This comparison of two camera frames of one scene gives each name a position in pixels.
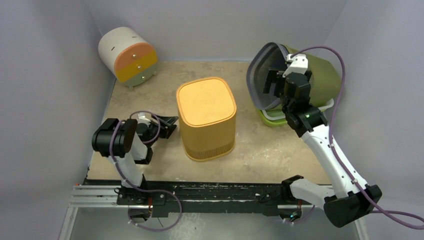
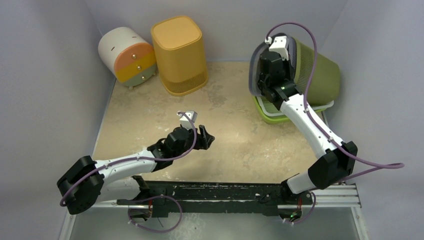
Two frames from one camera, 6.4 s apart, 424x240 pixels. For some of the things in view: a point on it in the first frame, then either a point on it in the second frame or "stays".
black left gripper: [166, 131] → [201, 142]
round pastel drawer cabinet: [126, 54] stays
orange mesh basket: [207, 109] → [178, 45]
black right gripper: [278, 84] → [265, 82]
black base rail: [162, 197] stays
